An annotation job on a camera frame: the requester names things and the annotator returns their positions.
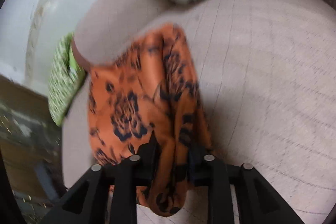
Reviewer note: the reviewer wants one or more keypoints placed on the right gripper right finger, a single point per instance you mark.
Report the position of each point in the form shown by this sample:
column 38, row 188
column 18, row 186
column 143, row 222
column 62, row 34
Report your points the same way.
column 236, row 194

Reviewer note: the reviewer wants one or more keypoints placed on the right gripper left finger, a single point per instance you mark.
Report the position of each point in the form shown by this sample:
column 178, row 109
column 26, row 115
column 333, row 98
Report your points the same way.
column 108, row 187

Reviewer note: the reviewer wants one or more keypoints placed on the orange black floral garment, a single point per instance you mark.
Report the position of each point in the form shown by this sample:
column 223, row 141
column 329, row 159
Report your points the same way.
column 150, row 93

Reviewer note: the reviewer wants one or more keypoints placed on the wooden glass wardrobe door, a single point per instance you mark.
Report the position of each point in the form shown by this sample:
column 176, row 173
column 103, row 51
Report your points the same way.
column 31, row 150

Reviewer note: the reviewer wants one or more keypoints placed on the green checkered pillow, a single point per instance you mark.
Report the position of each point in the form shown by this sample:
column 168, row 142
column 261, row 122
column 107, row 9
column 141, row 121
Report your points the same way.
column 66, row 77

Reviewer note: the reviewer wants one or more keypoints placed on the pink quilted mattress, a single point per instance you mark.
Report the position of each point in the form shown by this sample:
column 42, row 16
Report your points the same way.
column 266, row 76

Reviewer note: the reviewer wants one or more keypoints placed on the pink bolster cushion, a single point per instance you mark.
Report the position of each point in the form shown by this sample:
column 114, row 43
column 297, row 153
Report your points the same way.
column 104, row 31

